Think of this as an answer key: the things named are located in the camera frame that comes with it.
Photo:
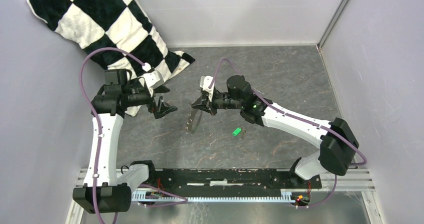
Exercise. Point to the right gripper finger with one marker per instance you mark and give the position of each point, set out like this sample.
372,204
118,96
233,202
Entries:
202,103
211,110

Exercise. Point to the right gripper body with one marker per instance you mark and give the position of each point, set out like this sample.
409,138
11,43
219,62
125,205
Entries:
221,100

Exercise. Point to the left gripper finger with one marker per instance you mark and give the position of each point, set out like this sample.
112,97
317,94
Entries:
161,90
160,108

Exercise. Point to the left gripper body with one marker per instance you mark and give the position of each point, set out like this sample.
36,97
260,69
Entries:
142,96

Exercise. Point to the metal key organizer plate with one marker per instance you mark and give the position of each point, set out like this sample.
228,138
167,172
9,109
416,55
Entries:
193,120

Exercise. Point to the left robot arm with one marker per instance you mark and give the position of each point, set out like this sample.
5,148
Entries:
103,191

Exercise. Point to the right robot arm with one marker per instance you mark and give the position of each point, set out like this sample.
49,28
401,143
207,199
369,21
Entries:
335,141

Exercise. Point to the key with green tag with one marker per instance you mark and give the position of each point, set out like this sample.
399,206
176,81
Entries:
239,132

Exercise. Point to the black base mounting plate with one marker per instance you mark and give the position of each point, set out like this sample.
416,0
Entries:
228,182

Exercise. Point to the black and white checkered pillow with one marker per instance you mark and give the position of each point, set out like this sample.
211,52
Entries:
117,34

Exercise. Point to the aluminium corner profile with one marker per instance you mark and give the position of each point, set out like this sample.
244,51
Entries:
332,23

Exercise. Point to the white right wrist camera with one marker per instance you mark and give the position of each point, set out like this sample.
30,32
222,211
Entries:
207,85

